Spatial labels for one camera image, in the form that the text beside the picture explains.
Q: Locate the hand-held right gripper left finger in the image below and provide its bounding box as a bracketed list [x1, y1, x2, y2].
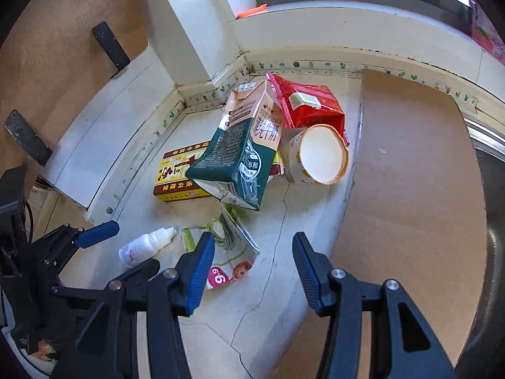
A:
[49, 231, 216, 379]

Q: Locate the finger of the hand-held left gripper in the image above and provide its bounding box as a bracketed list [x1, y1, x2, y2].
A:
[33, 220, 120, 269]
[51, 258, 161, 309]

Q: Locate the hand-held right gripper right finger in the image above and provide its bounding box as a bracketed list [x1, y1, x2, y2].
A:
[292, 232, 458, 379]

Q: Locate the small white dropper bottle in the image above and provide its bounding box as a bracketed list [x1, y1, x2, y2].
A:
[118, 227, 178, 268]

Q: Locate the printed plastic wrapper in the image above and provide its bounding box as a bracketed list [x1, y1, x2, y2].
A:
[181, 205, 261, 291]

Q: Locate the red yellow box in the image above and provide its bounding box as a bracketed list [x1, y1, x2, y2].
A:
[153, 142, 285, 203]

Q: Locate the white paper cup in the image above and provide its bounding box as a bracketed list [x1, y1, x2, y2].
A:
[285, 123, 350, 185]

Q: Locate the green milk carton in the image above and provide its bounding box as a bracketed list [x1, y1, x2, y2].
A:
[185, 80, 285, 212]

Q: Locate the red snack packet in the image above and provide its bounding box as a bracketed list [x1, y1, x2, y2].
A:
[265, 73, 350, 147]

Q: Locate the person's left hand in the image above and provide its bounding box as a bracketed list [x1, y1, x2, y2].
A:
[32, 341, 58, 363]

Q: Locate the brown cardboard sheet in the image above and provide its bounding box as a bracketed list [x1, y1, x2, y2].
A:
[276, 69, 488, 379]

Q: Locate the stainless steel sink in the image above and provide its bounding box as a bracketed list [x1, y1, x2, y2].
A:
[454, 114, 505, 379]

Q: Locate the wooden cutting board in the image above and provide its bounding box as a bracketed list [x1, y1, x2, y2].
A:
[0, 0, 151, 174]

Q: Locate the orange sticker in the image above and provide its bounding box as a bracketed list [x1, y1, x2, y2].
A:
[236, 3, 268, 19]

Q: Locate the black wire rack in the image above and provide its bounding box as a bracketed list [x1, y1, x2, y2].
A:
[4, 21, 131, 166]

